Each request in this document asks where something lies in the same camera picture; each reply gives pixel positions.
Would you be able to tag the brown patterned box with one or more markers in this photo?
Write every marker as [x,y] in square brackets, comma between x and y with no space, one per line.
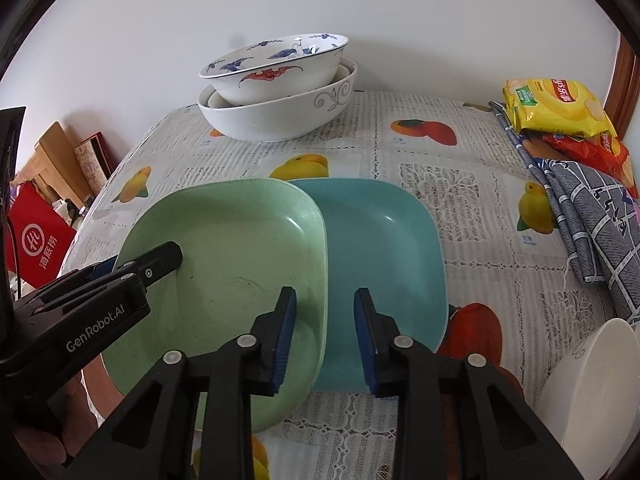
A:
[95,161]

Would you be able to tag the white patterned bowl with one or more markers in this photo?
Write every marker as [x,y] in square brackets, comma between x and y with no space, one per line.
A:
[591,398]

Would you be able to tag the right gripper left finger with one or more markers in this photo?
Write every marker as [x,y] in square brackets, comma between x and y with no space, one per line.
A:
[150,434]

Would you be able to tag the blue floral porcelain bowl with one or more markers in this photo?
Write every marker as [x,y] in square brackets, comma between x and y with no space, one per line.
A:
[276,68]

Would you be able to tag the teal square plate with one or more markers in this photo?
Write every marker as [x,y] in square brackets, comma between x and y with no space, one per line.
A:
[382,238]

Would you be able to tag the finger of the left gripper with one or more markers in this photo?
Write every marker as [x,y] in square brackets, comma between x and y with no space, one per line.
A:
[153,265]

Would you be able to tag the brown wooden door frame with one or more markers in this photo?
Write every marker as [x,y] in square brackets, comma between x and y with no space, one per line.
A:
[623,93]

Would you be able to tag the small inner white bowl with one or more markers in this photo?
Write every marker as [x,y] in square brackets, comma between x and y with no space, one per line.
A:
[215,100]

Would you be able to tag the yellow chips bag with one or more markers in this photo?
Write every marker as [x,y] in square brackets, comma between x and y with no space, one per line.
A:
[555,106]

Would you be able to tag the fruit print tablecloth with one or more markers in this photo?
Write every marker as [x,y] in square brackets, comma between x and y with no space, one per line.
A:
[457,160]

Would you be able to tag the grey checked cloth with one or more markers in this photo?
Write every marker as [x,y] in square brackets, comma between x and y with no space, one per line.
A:
[597,220]

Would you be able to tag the wooden chair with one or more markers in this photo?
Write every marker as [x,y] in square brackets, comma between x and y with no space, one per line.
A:
[54,161]

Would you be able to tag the red chips bag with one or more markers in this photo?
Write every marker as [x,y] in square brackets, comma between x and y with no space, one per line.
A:
[603,152]

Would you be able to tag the left hand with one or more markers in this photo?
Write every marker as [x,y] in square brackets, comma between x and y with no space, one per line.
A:
[63,428]

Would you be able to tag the large white porcelain bowl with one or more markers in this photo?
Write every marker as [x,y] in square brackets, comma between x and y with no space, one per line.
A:
[286,118]

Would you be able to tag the green square plate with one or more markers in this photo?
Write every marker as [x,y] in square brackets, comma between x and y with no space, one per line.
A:
[241,241]

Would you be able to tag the red paper bag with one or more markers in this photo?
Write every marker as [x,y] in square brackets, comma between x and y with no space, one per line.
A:
[42,238]

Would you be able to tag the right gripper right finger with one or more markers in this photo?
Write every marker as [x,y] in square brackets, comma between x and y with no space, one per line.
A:
[458,416]

